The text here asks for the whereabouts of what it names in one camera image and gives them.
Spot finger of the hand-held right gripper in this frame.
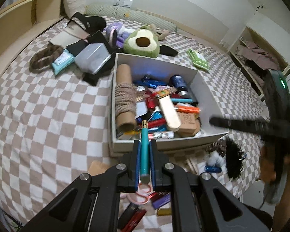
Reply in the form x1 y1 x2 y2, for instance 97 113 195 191
209 117 269 137

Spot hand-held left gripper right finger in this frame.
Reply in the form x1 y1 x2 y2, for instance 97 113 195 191
148 140 272 232

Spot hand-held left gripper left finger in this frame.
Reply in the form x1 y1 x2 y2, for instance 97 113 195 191
19 140 141 232

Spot teal pen with gold end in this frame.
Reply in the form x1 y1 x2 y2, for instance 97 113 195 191
140 120 150 183

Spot white cardboard box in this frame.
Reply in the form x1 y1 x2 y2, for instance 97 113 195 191
109 53 230 156

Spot person's right forearm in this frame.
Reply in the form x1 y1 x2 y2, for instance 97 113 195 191
273 151 290 232

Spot person's right hand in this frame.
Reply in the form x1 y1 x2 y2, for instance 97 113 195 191
260 147 281 184

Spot brown hair claw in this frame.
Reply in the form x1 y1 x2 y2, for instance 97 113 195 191
206 141 227 153

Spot black feather duster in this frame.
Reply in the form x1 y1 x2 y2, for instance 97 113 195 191
225 136 247 181

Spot purple lighter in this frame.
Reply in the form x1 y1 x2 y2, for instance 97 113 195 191
150 193 171 210

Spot wooden stick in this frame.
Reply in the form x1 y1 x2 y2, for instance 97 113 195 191
186 159 199 175

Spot brown cardboard piece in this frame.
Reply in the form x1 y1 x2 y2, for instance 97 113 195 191
88 161 107 177

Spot white mesh puff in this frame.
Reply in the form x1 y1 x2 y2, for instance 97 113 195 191
206 150 227 170

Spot wooden open cabinet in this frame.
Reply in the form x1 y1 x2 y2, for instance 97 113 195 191
228 26 290 102

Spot black lighter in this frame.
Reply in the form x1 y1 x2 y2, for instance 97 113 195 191
118 202 139 228

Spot red lighter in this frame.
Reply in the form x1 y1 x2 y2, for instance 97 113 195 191
146 118 167 129
121 209 147 231

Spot carved wooden board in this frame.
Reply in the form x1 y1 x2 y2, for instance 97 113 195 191
177 112 201 137

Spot orange marker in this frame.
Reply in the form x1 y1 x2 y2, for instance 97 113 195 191
176 106 200 114

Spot blue glossy case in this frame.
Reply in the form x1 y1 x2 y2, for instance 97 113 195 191
205 165 221 174

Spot long wooden block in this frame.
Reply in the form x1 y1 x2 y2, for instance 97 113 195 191
158 96 182 132

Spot pile of clothes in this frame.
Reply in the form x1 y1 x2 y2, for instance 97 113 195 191
237 41 282 71

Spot blue can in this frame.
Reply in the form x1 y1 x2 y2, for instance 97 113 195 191
170 75 188 96

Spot green patterned tissue pack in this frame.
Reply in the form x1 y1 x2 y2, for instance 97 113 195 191
186 48 210 72

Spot cardboard tube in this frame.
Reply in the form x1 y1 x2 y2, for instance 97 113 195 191
115 64 139 132

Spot black sock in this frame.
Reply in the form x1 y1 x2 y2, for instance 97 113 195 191
159 45 178 57

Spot checkered bed sheet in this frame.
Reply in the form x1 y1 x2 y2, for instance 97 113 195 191
0 14 271 232

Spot small brown plush toy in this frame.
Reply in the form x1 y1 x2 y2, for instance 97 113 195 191
150 24 171 41

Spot clear plastic box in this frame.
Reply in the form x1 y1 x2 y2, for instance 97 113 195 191
74 43 112 75

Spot avocado plush toy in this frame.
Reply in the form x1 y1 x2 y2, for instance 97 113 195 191
122 25 160 58

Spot teal wet wipes pack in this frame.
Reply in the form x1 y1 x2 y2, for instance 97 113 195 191
51 49 76 76

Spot purple plush toy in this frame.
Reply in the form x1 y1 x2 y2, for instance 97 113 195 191
104 22 132 49

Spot brown furry hair band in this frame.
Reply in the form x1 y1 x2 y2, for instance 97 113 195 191
30 45 64 72

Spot long green pillow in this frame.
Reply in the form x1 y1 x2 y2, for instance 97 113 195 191
84 3 178 33

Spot white paper sheets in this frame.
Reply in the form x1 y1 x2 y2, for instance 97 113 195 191
48 20 88 47

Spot black cap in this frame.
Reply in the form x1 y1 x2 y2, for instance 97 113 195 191
70 12 107 33

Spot white fluffy pillow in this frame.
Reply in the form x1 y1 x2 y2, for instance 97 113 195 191
63 0 89 20

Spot wooden bedside shelf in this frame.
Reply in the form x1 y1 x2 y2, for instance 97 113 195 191
0 0 66 83

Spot beige rope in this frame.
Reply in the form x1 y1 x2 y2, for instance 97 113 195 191
115 83 139 116

